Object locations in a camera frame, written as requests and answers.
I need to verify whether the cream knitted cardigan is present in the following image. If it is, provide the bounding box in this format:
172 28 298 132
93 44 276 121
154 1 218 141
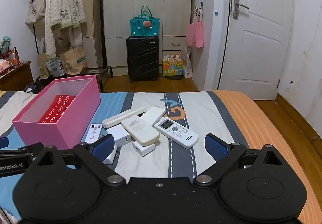
45 0 87 61

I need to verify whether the white remote with grey buttons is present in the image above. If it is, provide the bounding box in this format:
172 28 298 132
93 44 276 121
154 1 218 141
154 117 199 149

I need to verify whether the small white remote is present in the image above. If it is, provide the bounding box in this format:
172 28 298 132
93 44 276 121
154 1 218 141
84 123 103 145

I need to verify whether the red gift box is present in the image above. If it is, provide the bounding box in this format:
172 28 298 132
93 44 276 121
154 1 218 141
0 47 20 69

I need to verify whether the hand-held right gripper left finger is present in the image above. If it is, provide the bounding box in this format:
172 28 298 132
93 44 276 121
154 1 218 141
30 134 126 187

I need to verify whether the striped printed bed sheet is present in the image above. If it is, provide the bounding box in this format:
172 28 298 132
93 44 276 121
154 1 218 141
0 89 322 224

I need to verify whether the teal felt bag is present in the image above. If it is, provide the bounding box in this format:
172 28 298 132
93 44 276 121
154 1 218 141
130 5 161 37

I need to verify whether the long white remote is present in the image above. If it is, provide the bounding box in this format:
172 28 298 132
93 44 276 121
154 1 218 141
102 107 147 129

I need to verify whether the small white charger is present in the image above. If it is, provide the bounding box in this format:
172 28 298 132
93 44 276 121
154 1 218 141
132 140 156 157

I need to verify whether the black clothes rack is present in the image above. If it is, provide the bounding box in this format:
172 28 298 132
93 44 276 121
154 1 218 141
30 0 114 79

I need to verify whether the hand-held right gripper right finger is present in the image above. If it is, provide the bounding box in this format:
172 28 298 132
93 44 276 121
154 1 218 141
192 133 290 187

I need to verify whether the dark bag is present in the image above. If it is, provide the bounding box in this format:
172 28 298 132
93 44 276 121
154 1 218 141
25 76 55 94

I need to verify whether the pink paper bag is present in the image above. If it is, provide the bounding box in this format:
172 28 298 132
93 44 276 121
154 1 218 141
186 21 204 49

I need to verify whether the white charger block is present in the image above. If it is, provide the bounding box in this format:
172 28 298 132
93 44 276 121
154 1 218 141
106 126 132 147

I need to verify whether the white wardrobe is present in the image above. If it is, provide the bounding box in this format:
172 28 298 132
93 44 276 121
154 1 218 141
103 0 194 77

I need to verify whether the black suitcase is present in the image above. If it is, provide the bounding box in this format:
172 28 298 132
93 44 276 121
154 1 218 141
125 35 160 83

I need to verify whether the metal door handle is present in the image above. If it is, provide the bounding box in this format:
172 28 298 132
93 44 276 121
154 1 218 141
232 0 250 19

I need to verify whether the wooden nightstand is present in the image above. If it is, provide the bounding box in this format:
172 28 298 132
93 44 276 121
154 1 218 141
0 61 35 92

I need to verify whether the white plastic bag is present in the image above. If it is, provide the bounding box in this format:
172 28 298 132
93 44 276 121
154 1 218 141
182 47 193 79

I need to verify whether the red patterned paper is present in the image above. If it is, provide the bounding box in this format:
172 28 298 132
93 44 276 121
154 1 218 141
38 94 77 124

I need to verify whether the white power bank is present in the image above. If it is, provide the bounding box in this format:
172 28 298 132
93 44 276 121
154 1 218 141
141 106 167 127

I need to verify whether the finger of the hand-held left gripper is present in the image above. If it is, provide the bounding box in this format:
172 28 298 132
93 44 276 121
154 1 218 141
0 142 45 159

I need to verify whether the cream air conditioner remote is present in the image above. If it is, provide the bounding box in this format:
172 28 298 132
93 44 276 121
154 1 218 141
120 116 161 147

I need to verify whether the pink cardboard box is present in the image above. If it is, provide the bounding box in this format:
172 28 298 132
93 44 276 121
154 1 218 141
12 75 101 150

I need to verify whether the beige tote bag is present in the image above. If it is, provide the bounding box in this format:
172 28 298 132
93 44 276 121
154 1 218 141
25 0 47 25

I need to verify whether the brown paper bag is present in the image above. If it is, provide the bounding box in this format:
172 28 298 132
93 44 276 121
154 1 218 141
59 45 88 76

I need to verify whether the white door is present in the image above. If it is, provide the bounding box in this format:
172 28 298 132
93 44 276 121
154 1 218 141
218 0 295 100

